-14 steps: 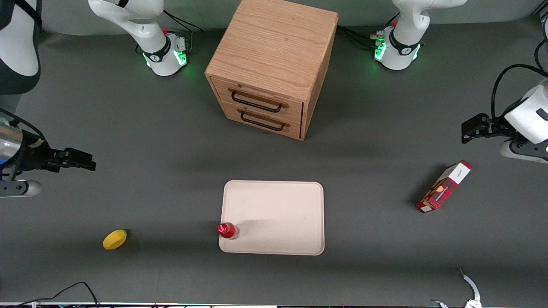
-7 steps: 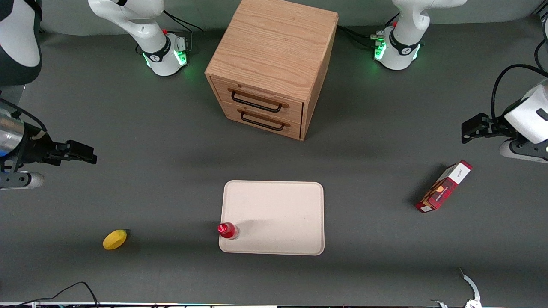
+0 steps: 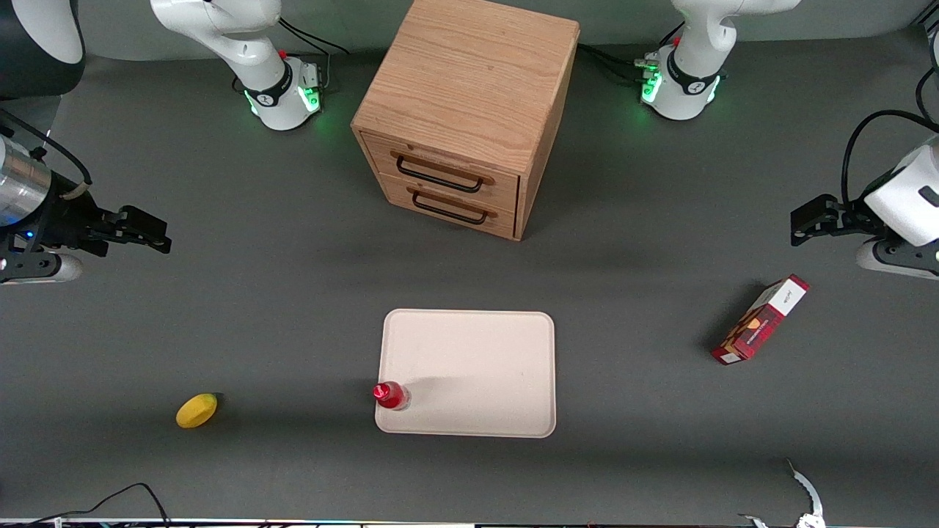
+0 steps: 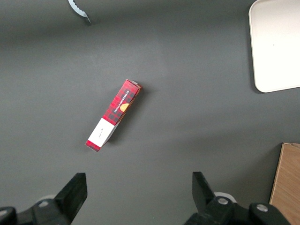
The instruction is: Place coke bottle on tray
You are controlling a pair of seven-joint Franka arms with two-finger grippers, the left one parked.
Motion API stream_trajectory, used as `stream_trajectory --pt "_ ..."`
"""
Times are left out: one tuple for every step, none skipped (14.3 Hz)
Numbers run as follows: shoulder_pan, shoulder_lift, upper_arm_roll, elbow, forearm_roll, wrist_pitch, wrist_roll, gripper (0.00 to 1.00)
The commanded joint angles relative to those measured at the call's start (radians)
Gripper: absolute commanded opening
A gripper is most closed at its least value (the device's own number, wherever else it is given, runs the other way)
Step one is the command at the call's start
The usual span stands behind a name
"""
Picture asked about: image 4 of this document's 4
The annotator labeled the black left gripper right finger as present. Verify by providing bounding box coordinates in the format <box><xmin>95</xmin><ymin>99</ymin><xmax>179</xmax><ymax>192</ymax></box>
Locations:
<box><xmin>184</xmin><ymin>172</ymin><xmax>293</xmax><ymax>225</ymax></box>

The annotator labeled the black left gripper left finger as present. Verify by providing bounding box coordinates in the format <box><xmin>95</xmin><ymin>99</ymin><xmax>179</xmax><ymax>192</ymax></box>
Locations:
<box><xmin>0</xmin><ymin>172</ymin><xmax>88</xmax><ymax>225</ymax></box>

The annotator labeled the beige rectangular tray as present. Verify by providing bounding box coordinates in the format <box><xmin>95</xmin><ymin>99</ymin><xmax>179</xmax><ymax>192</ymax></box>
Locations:
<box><xmin>248</xmin><ymin>0</ymin><xmax>300</xmax><ymax>93</ymax></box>

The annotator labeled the wooden drawer cabinet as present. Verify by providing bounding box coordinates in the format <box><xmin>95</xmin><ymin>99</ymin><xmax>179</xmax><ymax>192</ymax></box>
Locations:
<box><xmin>269</xmin><ymin>142</ymin><xmax>300</xmax><ymax>225</ymax></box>

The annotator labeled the red plaid shortbread box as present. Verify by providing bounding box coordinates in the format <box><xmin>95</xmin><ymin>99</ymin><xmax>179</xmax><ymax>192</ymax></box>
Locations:
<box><xmin>84</xmin><ymin>79</ymin><xmax>143</xmax><ymax>153</ymax></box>

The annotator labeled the white serrated plastic strip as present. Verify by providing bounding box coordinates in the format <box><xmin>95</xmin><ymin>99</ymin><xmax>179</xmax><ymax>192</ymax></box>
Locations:
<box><xmin>67</xmin><ymin>0</ymin><xmax>92</xmax><ymax>25</ymax></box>

